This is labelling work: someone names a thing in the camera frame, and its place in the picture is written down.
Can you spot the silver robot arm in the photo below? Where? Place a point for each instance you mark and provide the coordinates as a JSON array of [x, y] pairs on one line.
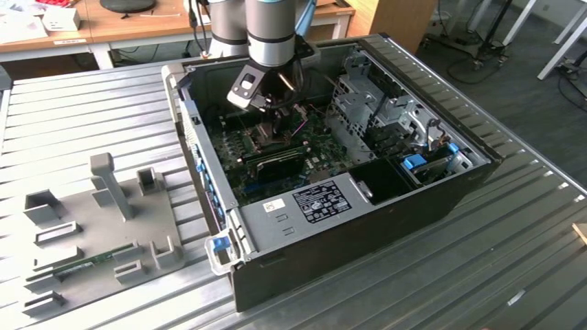
[[272, 34]]

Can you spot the CPU socket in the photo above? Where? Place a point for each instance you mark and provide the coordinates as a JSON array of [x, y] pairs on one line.
[[254, 142]]

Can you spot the metal drive cage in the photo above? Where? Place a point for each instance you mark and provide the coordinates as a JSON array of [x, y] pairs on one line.
[[353, 103]]

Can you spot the green motherboard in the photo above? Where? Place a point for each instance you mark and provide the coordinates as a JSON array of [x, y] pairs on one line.
[[324, 151]]

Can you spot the black expansion card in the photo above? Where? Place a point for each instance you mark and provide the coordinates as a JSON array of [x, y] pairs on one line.
[[280, 170]]

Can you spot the wooden cabinet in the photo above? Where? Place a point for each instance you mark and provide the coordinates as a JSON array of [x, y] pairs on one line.
[[400, 20]]

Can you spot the wooden office desk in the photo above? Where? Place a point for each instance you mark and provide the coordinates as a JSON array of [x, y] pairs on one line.
[[151, 24], [62, 35]]

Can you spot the hard disk in blue carrier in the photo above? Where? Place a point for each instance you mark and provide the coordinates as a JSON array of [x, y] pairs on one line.
[[413, 161]]

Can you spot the grey power supply unit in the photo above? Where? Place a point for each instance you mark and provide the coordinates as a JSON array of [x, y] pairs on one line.
[[276, 228]]

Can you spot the dark round disc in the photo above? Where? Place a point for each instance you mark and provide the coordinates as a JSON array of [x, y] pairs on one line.
[[129, 5]]

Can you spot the black wheeled stand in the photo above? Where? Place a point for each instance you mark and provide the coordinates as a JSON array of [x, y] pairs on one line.
[[484, 51]]

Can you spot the blue case latch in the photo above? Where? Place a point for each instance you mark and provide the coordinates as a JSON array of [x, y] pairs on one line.
[[220, 244]]

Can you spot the black PC case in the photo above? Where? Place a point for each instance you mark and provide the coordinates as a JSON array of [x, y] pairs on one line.
[[345, 247]]

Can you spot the white cardboard box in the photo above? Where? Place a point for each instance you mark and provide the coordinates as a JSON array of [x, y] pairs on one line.
[[62, 20]]

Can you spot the red items pack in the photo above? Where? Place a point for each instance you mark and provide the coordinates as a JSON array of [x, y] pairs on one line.
[[51, 2]]

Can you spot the grey parts rack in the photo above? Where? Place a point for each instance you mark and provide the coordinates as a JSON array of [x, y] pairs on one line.
[[106, 237]]

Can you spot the white paper stack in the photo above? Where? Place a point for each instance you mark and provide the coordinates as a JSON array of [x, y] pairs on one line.
[[21, 25]]

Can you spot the green RAM stick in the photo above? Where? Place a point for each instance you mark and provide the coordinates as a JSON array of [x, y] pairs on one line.
[[99, 258]]

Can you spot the wooden block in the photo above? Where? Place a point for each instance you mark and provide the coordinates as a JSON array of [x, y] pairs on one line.
[[582, 233]]

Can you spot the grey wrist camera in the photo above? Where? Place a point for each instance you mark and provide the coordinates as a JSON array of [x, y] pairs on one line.
[[246, 86]]

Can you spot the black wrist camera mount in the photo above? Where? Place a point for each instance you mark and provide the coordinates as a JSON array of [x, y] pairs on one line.
[[305, 48]]

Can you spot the white table frame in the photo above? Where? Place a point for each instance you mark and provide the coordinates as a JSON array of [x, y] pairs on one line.
[[565, 53], [521, 21]]

